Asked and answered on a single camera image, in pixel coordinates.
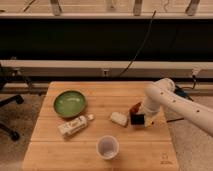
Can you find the black eraser block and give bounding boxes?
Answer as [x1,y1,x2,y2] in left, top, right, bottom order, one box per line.
[130,114,145,125]

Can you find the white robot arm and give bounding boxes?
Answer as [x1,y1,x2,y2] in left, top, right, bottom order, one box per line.
[142,78,213,137]

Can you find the green ceramic bowl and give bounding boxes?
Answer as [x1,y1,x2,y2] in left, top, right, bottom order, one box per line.
[53,90,86,118]

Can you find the brown oblong object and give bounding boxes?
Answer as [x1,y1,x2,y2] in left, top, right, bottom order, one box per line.
[129,103,141,114]

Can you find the white plastic bottle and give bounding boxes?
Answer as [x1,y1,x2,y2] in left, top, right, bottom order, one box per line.
[58,114,95,138]

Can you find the white wall outlet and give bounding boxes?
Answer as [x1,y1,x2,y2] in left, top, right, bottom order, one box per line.
[102,69,110,77]

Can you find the black hanging cable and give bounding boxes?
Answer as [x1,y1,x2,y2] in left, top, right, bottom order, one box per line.
[118,9,157,77]

